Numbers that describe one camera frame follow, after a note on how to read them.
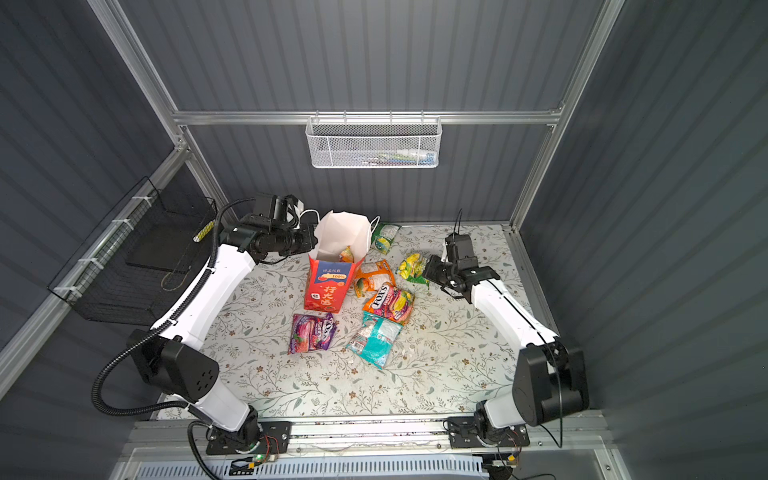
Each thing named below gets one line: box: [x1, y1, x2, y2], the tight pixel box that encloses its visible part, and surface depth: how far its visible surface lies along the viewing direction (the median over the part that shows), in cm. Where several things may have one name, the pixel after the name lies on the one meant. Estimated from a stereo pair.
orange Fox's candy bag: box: [338, 245, 355, 263], surface depth 101 cm
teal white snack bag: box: [346, 311, 404, 369], surface depth 89 cm
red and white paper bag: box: [304, 210, 373, 314], surface depth 91 cm
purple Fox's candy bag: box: [288, 313, 337, 354], surface depth 90 cm
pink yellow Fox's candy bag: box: [362, 282, 416, 325], surface depth 96 cm
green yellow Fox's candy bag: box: [399, 253, 430, 287], surface depth 91 cm
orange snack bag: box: [354, 260, 396, 298], surface depth 103 cm
